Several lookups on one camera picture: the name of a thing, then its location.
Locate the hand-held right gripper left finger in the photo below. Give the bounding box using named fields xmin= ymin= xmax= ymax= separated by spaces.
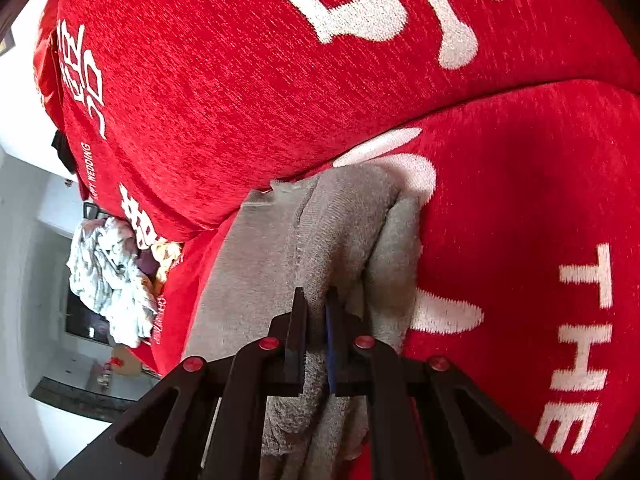
xmin=57 ymin=287 xmax=309 ymax=480

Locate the white patterned cloth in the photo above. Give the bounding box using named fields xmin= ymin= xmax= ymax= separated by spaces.
xmin=67 ymin=217 xmax=160 ymax=348

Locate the yellow cloth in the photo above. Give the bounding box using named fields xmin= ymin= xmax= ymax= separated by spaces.
xmin=150 ymin=241 xmax=184 ymax=283

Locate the black screen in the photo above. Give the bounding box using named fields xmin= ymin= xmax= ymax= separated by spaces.
xmin=65 ymin=289 xmax=112 ymax=345

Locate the dark purple cloth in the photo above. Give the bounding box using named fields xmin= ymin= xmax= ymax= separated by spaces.
xmin=136 ymin=250 xmax=162 ymax=278

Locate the dark stone countertop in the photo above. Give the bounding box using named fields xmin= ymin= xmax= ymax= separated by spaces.
xmin=30 ymin=376 xmax=146 ymax=412

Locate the grey t-shirt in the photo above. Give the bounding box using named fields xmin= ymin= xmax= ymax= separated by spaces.
xmin=182 ymin=162 xmax=423 ymax=480

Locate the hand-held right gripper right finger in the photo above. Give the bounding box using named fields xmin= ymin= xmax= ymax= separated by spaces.
xmin=325 ymin=289 xmax=573 ymax=480

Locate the red printed sofa cover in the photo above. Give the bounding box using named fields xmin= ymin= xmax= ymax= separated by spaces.
xmin=32 ymin=0 xmax=640 ymax=480

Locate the cardboard box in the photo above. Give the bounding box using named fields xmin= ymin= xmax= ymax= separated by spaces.
xmin=111 ymin=344 xmax=145 ymax=377

